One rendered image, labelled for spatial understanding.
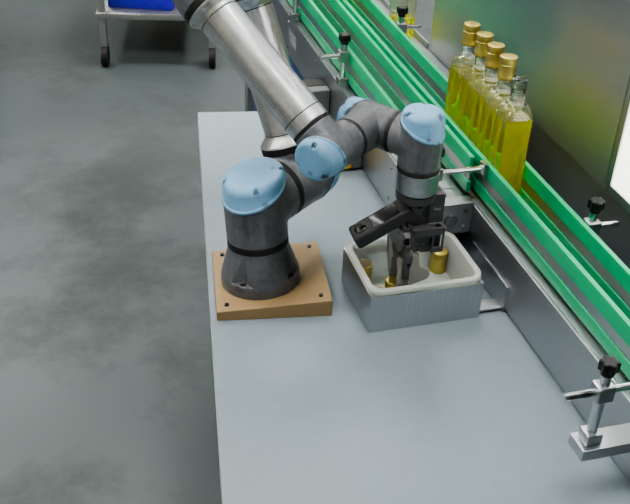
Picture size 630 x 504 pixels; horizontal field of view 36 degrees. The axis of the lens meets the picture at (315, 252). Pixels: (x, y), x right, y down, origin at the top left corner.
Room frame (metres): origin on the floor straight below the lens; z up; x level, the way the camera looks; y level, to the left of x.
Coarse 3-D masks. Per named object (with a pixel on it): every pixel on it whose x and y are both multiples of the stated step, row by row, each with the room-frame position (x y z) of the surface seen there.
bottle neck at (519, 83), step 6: (516, 78) 1.69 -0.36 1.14; (522, 78) 1.69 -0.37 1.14; (516, 84) 1.67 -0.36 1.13; (522, 84) 1.66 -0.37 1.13; (510, 90) 1.68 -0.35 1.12; (516, 90) 1.66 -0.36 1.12; (522, 90) 1.66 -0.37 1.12; (510, 96) 1.67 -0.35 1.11; (516, 96) 1.66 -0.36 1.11; (522, 96) 1.67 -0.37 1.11; (510, 102) 1.67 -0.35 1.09; (516, 102) 1.66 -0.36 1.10; (522, 102) 1.67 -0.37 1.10
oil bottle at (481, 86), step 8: (480, 80) 1.78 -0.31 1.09; (488, 80) 1.78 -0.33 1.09; (496, 80) 1.78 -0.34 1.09; (472, 88) 1.80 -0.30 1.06; (480, 88) 1.77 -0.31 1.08; (488, 88) 1.76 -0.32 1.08; (472, 96) 1.79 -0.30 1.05; (480, 96) 1.76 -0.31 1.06; (472, 104) 1.79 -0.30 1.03; (480, 104) 1.76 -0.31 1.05; (472, 112) 1.78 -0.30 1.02; (480, 112) 1.76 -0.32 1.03; (472, 120) 1.78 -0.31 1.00; (480, 120) 1.76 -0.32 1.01; (472, 128) 1.77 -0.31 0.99; (472, 136) 1.77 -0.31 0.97
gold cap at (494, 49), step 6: (492, 42) 1.80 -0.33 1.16; (498, 42) 1.80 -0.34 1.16; (492, 48) 1.77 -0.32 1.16; (498, 48) 1.77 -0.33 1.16; (504, 48) 1.78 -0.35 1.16; (486, 54) 1.79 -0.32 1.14; (492, 54) 1.77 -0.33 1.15; (498, 54) 1.77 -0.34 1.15; (486, 60) 1.78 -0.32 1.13; (492, 60) 1.77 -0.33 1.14; (498, 60) 1.77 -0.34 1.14; (486, 66) 1.78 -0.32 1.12; (492, 66) 1.77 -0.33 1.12
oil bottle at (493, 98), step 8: (488, 96) 1.73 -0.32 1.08; (496, 96) 1.71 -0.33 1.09; (504, 96) 1.71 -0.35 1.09; (488, 104) 1.72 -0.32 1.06; (496, 104) 1.70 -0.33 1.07; (488, 112) 1.72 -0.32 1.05; (488, 120) 1.71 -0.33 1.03; (480, 128) 1.74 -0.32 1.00; (488, 128) 1.71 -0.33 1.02; (480, 136) 1.74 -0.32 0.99; (488, 136) 1.71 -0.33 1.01; (480, 144) 1.73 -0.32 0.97; (488, 144) 1.70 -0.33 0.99; (488, 152) 1.70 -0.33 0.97
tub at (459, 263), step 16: (384, 240) 1.57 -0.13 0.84; (448, 240) 1.59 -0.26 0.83; (352, 256) 1.50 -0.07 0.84; (368, 256) 1.56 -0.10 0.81; (384, 256) 1.56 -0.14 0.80; (448, 256) 1.58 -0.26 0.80; (464, 256) 1.52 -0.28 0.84; (384, 272) 1.56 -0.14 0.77; (448, 272) 1.56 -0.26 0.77; (464, 272) 1.51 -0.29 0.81; (480, 272) 1.47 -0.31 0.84; (368, 288) 1.41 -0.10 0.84; (384, 288) 1.41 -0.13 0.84; (400, 288) 1.41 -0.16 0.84; (416, 288) 1.41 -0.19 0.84; (432, 288) 1.42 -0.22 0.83
